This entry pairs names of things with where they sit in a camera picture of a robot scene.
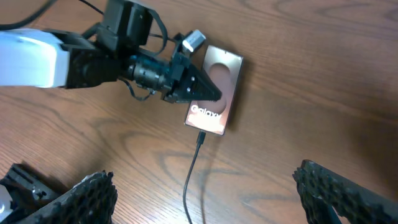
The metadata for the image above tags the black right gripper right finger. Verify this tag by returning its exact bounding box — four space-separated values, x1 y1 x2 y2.
292 160 397 224

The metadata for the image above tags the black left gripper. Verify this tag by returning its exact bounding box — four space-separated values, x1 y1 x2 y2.
126 33 222 103

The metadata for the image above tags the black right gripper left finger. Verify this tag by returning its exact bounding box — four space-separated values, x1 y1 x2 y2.
19 171 118 224

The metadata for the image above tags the black charger cable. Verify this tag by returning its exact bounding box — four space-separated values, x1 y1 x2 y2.
182 130 207 224

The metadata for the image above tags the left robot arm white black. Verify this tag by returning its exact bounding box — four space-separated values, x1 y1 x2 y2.
1 0 222 103

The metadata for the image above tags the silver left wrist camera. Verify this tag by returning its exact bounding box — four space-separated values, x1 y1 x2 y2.
182 29 206 53

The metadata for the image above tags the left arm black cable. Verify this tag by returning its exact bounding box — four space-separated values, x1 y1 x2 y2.
0 0 178 102

